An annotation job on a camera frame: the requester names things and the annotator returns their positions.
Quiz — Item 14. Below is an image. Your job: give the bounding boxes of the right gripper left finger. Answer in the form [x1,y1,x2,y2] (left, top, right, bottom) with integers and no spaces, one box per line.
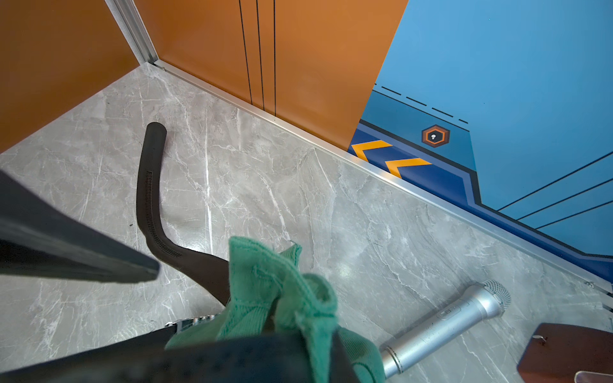
[1,172,160,283]

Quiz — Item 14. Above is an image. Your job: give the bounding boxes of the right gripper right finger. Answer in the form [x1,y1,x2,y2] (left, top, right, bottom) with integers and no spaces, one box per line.
[0,321,360,383]

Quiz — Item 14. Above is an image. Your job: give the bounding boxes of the green trousers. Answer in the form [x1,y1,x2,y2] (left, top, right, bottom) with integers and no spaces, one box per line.
[166,236,386,382]

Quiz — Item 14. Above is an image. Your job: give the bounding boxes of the black belt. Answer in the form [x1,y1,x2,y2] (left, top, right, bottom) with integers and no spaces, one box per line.
[136,122,230,306]

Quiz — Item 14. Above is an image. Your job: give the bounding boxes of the silver microphone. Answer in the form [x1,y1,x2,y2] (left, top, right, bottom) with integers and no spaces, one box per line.
[381,279,512,379]

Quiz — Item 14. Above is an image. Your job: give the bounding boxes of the brown wooden metronome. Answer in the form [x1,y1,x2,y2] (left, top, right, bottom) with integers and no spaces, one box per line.
[517,323,612,382]

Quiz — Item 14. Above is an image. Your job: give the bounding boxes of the left aluminium corner post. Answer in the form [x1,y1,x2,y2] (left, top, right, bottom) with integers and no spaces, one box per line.
[105,0,159,64]

